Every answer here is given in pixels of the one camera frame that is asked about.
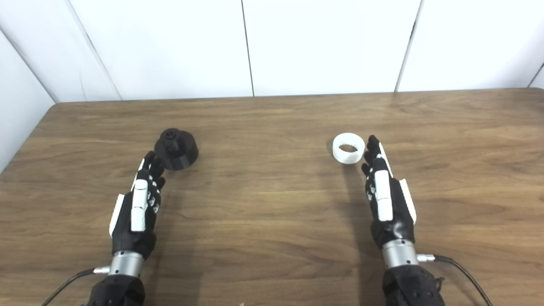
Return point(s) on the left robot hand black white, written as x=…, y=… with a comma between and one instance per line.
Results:
x=127, y=229

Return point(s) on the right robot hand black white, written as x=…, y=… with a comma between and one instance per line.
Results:
x=397, y=221

